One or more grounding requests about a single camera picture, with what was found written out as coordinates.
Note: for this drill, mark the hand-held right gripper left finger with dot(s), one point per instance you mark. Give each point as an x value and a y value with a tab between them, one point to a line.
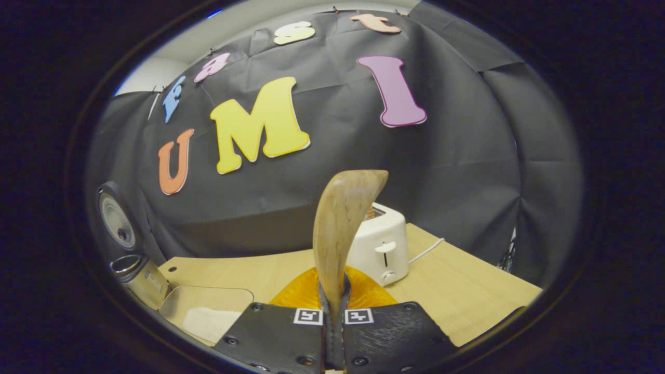
275	340

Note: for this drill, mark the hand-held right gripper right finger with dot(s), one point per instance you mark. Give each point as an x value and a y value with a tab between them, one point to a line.
395	337

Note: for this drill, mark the wooden spoon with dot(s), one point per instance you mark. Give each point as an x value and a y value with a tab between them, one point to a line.
343	218

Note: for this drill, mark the silver black rice cooker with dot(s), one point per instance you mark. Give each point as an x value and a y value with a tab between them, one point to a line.
148	283

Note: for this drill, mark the clear glass container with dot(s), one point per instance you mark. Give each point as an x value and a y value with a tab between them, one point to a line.
218	296

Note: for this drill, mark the white toaster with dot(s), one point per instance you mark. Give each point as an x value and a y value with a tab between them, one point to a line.
379	244

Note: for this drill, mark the toast bread slice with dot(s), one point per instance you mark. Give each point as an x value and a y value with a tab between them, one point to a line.
371	212

